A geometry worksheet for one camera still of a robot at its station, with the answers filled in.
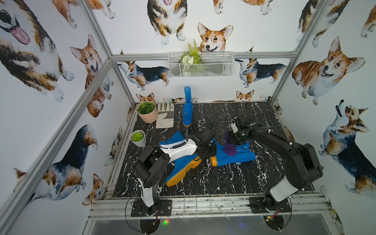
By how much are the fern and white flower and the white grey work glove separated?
377 millimetres

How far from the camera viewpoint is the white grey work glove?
109 cm

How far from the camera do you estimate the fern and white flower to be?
82cm
